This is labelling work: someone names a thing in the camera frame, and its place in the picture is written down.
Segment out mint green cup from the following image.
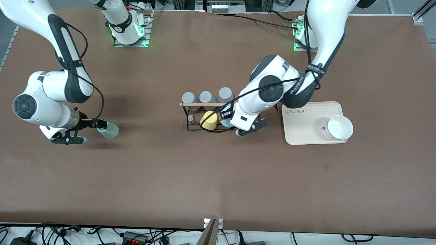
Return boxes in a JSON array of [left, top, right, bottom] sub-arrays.
[[97, 121, 120, 140]]

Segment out grey cup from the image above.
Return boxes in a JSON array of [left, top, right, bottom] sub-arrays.
[[218, 87, 234, 103], [182, 92, 201, 112], [199, 91, 218, 104]]

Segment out yellow cup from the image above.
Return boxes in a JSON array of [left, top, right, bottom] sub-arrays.
[[200, 111, 218, 132]]

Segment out beige plastic tray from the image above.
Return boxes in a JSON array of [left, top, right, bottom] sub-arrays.
[[282, 101, 344, 146]]

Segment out white device with sockets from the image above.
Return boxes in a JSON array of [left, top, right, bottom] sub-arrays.
[[206, 2, 234, 13]]

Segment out white bowl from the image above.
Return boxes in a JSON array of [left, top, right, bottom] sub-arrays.
[[324, 115, 354, 141]]

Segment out black power strip red switches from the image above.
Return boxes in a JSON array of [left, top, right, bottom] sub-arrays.
[[122, 231, 149, 245]]

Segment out black power adapter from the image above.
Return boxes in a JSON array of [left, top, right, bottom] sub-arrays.
[[10, 236, 37, 245]]

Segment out aluminium corner profile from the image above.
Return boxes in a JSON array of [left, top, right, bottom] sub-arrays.
[[411, 0, 436, 26]]

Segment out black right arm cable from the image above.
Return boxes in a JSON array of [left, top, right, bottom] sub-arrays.
[[56, 22, 105, 123]]

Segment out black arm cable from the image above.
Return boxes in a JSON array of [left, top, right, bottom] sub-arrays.
[[56, 22, 105, 123], [216, 0, 323, 116]]

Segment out black wire cup rack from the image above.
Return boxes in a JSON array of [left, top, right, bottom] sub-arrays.
[[183, 102, 236, 133]]

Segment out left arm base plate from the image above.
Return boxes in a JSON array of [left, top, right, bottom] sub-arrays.
[[293, 15, 319, 52]]

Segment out long black table cable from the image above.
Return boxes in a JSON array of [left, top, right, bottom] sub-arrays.
[[218, 13, 300, 30]]

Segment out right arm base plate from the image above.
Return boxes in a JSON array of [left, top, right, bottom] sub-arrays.
[[113, 10, 152, 48]]

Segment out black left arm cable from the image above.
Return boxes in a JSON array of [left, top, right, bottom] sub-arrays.
[[216, 0, 323, 116]]

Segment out white post bracket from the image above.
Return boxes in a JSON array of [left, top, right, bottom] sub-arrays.
[[204, 218, 224, 229]]

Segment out aluminium table edge rail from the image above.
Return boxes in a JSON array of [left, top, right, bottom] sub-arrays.
[[0, 26, 19, 70]]

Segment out short black table cable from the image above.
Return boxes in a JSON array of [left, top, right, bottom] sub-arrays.
[[270, 10, 295, 22]]

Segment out grey metal post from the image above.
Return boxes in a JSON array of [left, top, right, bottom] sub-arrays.
[[196, 218, 218, 245]]

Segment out black looped floor cable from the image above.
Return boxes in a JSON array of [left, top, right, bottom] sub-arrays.
[[342, 234, 374, 243]]

